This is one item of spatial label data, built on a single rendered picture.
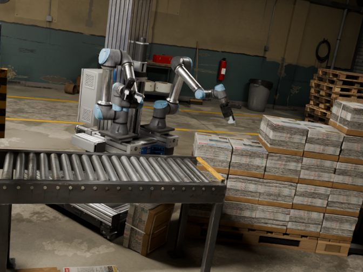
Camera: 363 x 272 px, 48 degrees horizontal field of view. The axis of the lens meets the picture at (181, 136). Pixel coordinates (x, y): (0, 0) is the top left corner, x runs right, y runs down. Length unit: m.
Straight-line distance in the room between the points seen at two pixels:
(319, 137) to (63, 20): 7.04
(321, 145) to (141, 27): 1.74
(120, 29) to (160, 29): 6.45
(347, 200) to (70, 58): 7.16
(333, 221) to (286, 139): 0.85
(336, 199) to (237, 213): 0.83
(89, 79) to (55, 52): 5.93
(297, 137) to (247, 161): 0.44
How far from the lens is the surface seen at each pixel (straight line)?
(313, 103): 10.14
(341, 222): 3.82
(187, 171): 2.70
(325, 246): 3.87
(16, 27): 9.47
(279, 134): 3.37
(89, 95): 3.62
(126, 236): 3.28
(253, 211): 3.56
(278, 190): 3.52
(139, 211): 3.12
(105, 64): 3.11
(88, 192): 2.33
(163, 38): 9.88
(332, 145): 3.54
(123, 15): 3.43
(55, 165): 2.54
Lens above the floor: 1.67
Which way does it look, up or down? 14 degrees down
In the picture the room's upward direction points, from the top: 9 degrees clockwise
